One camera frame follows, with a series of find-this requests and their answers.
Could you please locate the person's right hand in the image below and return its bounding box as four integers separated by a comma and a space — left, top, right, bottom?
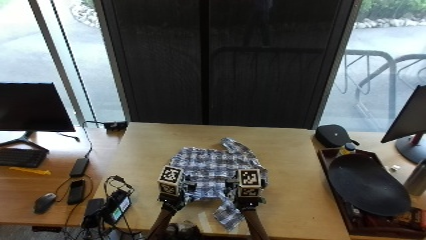
225, 179, 268, 212

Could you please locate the black computer mouse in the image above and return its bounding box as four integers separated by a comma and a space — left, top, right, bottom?
33, 192, 58, 215

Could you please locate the small black connector box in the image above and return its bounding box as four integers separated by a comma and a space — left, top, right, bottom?
102, 121, 130, 132

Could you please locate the black smartphone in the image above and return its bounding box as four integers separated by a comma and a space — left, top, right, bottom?
66, 179, 86, 206

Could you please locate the grey monitor with round stand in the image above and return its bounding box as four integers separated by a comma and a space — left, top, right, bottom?
379, 84, 426, 165

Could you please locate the small yellow bottle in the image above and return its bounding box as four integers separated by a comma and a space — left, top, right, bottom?
339, 142, 358, 156

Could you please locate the blue plaid shirt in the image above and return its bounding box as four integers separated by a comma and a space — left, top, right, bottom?
169, 137, 268, 232

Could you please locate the person's left hand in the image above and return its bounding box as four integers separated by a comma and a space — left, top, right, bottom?
157, 175, 197, 212

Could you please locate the black computer monitor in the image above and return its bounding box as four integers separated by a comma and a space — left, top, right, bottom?
0, 82, 77, 153

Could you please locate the black power adapter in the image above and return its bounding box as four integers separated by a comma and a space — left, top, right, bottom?
67, 157, 90, 178

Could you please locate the black oval tray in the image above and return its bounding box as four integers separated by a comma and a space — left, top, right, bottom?
327, 153, 412, 218

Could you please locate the black cable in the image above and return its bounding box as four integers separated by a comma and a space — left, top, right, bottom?
48, 0, 99, 160

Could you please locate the dark roller blind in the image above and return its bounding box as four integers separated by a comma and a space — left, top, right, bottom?
93, 0, 362, 130

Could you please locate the black battery pack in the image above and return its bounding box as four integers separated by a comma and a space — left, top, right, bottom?
81, 198, 106, 230

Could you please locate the silver metal bottle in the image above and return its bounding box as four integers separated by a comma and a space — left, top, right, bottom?
403, 159, 426, 197

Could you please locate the black keyboard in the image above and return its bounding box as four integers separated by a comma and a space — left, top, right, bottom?
0, 147, 49, 169

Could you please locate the white marker cube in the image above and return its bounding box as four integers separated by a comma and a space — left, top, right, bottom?
237, 168, 262, 198
157, 165, 185, 198

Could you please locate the metal bicycle rack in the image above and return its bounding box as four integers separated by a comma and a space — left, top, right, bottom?
332, 49, 426, 132

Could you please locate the yellow plastic tool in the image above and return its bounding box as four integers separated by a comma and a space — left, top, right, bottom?
8, 166, 53, 177

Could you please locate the black zip case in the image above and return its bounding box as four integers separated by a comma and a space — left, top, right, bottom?
314, 124, 360, 149

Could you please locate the black device with screen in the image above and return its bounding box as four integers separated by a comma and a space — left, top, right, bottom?
102, 189, 133, 226

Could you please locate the dark wooden tray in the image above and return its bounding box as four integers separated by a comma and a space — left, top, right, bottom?
315, 147, 426, 240

